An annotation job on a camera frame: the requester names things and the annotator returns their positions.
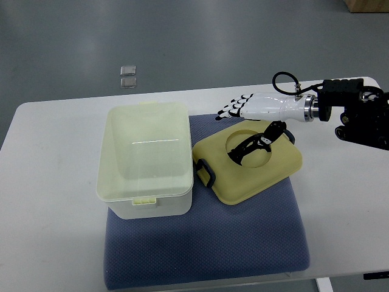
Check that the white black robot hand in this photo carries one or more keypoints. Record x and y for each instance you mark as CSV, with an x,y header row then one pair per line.
x,y
271,107

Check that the yellow box lid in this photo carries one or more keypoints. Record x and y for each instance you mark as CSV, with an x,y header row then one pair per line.
x,y
258,170

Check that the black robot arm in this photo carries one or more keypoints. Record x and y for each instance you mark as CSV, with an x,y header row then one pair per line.
x,y
365,111

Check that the cardboard box corner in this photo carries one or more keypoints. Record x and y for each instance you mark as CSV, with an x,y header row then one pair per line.
x,y
367,6

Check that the white storage box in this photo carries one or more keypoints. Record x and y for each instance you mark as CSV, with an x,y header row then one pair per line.
x,y
145,167

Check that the blue cushion mat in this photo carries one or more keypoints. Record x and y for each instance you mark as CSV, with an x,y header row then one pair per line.
x,y
262,235

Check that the lower floor socket plate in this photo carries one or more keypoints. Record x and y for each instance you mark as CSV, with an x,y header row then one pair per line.
x,y
128,82

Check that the floor socket plate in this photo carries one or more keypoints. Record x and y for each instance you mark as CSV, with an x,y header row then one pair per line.
x,y
128,82
127,70

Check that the upper floor socket plate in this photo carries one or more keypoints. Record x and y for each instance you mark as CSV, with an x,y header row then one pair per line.
x,y
127,70

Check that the white table leg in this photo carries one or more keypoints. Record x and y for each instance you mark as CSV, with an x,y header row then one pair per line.
x,y
324,284

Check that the black table bracket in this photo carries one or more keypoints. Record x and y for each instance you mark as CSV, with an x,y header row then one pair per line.
x,y
376,276

